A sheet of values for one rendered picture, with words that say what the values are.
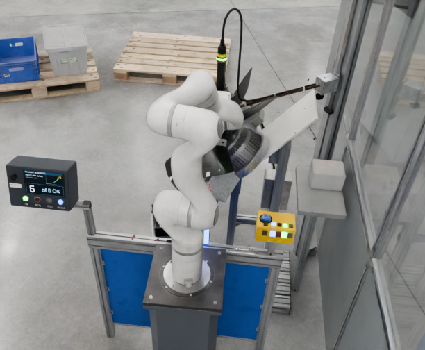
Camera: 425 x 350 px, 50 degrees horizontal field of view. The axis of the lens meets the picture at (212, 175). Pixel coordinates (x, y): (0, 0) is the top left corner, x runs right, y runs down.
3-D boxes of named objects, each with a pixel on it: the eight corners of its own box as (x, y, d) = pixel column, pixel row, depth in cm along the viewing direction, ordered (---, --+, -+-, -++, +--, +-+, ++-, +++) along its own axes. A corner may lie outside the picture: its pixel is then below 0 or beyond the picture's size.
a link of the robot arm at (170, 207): (198, 259, 169) (199, 212, 154) (150, 248, 172) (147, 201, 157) (206, 235, 178) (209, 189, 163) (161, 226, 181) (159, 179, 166)
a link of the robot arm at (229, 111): (239, 81, 153) (244, 112, 183) (192, 82, 155) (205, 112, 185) (238, 107, 151) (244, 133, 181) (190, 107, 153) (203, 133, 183)
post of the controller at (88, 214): (96, 231, 214) (90, 200, 201) (94, 236, 211) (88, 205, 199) (89, 230, 214) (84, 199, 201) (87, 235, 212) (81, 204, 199)
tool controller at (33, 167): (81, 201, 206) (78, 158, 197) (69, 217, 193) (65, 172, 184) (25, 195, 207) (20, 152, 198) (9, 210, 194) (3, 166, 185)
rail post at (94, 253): (115, 331, 269) (99, 242, 219) (113, 337, 266) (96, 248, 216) (108, 330, 270) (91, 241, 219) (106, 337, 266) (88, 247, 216)
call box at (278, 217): (291, 230, 204) (295, 213, 197) (292, 247, 197) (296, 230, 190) (255, 226, 205) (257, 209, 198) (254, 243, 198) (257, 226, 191)
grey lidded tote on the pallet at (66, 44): (86, 50, 519) (81, 21, 498) (92, 75, 475) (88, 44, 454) (47, 54, 509) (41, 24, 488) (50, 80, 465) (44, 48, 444)
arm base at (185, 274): (213, 292, 180) (215, 261, 168) (164, 296, 178) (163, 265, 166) (207, 254, 195) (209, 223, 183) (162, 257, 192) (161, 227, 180)
